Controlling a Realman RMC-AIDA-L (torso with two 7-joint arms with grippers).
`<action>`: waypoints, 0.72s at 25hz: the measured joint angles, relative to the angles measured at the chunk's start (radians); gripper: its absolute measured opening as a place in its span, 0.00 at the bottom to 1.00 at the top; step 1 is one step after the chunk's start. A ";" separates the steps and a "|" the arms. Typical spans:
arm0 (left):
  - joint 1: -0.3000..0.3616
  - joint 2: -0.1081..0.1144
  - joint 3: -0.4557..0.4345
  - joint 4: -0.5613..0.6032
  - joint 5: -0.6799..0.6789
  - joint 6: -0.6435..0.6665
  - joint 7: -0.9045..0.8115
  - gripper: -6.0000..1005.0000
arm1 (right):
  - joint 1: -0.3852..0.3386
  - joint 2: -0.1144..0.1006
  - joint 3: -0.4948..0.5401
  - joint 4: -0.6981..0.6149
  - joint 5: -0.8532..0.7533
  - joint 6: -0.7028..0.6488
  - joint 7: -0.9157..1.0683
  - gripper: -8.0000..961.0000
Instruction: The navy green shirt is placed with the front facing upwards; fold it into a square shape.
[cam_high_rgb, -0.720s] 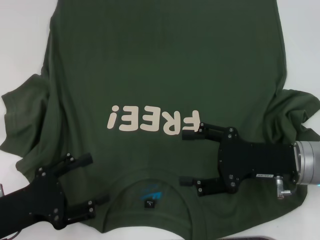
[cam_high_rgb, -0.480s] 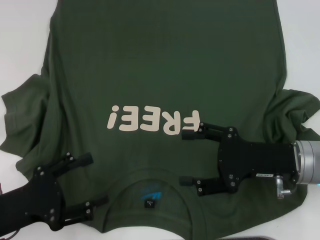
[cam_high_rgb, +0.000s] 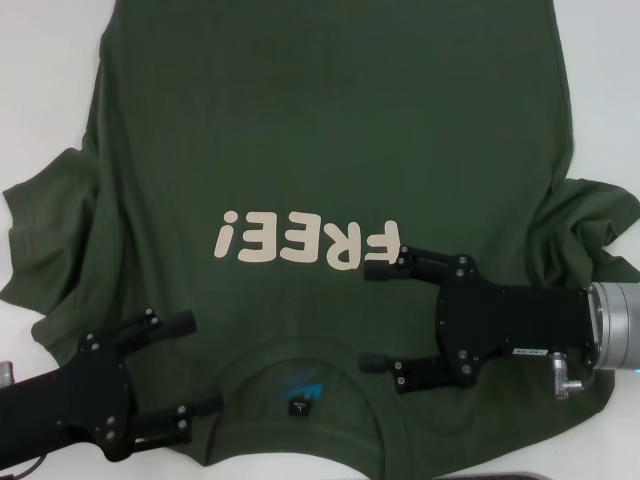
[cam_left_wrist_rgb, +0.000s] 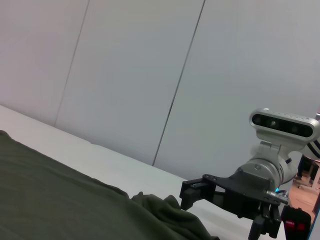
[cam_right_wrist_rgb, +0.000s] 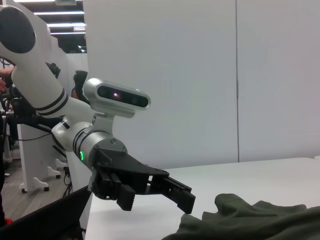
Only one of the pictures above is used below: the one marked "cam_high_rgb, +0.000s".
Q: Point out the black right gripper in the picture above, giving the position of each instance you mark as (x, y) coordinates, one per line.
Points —
(515, 320)

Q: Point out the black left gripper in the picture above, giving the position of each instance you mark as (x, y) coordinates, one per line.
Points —
(60, 400)

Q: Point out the dark green FREE t-shirt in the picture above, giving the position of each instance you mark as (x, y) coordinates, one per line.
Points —
(320, 150)

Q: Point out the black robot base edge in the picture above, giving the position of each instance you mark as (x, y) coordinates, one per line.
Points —
(490, 477)

